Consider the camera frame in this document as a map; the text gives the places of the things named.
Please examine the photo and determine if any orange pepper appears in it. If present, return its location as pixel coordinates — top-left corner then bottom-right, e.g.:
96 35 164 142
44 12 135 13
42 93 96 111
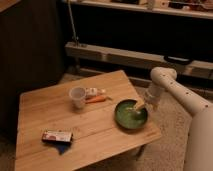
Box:
86 96 112 104

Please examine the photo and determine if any black handle on shelf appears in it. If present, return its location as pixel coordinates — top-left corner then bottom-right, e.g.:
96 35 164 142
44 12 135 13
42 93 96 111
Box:
164 56 193 65

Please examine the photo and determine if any dark wooden cabinet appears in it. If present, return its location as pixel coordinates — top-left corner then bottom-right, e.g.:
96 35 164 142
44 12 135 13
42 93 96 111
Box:
0 0 64 134

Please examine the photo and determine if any white ceramic cup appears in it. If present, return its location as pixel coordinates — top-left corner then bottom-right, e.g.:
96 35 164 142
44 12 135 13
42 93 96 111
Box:
69 87 86 109

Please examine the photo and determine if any wooden table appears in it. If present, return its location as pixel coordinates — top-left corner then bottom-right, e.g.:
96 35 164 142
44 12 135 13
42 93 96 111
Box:
15 70 161 171

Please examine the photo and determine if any red white box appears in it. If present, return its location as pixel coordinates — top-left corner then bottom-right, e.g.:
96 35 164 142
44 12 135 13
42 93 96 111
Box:
42 130 73 144

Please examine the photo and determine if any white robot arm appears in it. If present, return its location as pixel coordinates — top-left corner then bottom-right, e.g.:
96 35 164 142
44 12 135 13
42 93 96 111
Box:
135 67 213 171

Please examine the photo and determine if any metal shelf rack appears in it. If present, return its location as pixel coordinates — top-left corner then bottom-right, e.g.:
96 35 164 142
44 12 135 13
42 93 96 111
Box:
61 0 213 98

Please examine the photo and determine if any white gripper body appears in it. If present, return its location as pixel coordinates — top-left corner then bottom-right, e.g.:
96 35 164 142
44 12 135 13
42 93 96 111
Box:
144 85 163 109

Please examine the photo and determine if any blue cloth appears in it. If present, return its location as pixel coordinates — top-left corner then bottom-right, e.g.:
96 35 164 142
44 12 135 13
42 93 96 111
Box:
56 144 71 155

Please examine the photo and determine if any green bowl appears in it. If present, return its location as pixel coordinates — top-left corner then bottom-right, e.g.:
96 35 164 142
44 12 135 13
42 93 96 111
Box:
114 99 148 130

